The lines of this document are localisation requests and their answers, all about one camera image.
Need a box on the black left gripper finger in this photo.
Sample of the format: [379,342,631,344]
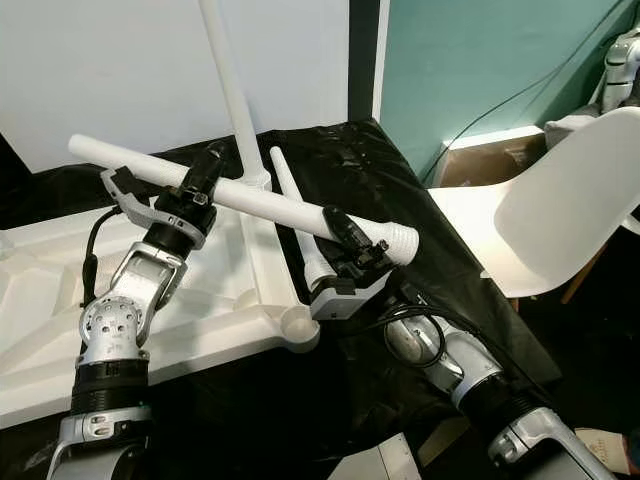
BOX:
[182,142,229,198]

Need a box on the light grey cushion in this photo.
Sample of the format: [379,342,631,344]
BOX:
[545,112,611,151]

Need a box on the white shoe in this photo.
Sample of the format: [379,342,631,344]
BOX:
[575,425,640,471]

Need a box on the thin black wall cable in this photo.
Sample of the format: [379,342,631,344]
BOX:
[415,0,640,186]

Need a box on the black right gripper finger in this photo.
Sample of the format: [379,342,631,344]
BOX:
[322,207,378,258]

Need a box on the white plastic shell chair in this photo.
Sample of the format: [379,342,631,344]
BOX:
[428,105,640,301]

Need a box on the black plastic cover sheet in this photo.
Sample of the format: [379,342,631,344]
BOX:
[0,118,561,480]

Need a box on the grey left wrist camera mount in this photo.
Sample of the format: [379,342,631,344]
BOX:
[100,167,206,251]

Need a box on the large white board panel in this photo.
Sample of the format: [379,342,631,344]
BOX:
[0,0,351,176]

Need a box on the white plastic table top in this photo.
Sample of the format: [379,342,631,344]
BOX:
[0,175,321,426]

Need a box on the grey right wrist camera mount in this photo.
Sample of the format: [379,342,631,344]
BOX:
[310,270,396,321]

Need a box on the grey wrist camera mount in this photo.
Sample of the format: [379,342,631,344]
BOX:
[100,167,206,251]
[310,270,396,321]

